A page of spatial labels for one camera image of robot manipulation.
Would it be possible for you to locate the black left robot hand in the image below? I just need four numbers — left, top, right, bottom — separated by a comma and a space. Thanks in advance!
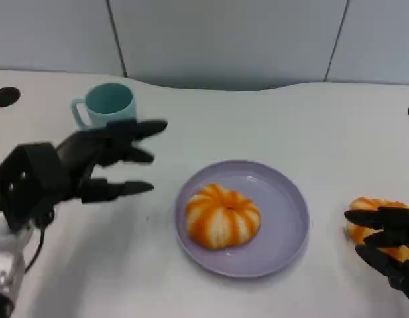
54, 119, 168, 205

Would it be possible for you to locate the orange white toy bread roll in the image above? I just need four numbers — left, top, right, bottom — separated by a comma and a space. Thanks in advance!
185, 184, 261, 250
345, 197, 409, 262

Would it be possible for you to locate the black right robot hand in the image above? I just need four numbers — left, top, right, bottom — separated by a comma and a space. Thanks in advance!
343, 205, 409, 307

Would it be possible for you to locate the pale green mug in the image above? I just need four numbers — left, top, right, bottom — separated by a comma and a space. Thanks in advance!
70, 82, 138, 131

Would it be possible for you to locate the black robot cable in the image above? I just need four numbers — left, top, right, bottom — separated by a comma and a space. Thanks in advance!
23, 227, 48, 274

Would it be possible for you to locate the lilac plate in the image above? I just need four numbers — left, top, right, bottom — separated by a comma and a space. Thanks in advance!
174, 160, 310, 279

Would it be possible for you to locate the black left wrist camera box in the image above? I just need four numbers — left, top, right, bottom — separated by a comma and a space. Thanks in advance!
0, 142, 71, 233

